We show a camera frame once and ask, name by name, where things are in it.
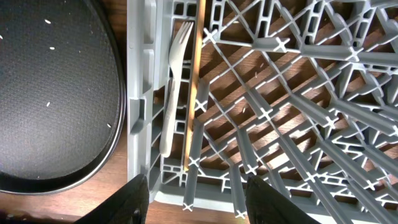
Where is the round black serving tray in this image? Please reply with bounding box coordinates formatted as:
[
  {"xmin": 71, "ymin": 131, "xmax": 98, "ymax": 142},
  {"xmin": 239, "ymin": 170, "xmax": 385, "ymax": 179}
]
[{"xmin": 1, "ymin": 0, "xmax": 126, "ymax": 195}]

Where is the white plastic fork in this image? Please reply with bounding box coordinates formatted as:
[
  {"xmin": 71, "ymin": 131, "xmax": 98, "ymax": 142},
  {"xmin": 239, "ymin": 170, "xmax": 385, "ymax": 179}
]
[{"xmin": 159, "ymin": 22, "xmax": 194, "ymax": 157}]

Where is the grey dishwasher rack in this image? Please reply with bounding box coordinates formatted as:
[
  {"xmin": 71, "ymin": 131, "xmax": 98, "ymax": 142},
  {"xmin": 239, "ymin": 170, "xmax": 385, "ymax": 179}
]
[{"xmin": 127, "ymin": 0, "xmax": 397, "ymax": 223}]

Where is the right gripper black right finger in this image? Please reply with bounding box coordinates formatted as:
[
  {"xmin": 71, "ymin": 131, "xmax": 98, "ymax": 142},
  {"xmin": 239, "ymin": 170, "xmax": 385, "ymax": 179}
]
[{"xmin": 246, "ymin": 175, "xmax": 320, "ymax": 224}]

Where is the wooden chopstick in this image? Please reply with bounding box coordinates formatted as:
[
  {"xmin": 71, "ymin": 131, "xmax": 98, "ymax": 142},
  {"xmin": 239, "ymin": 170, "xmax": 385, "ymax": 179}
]
[{"xmin": 183, "ymin": 0, "xmax": 206, "ymax": 171}]

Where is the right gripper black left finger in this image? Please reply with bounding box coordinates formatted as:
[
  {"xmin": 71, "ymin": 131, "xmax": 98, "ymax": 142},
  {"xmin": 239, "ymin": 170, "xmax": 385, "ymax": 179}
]
[{"xmin": 75, "ymin": 174, "xmax": 149, "ymax": 224}]

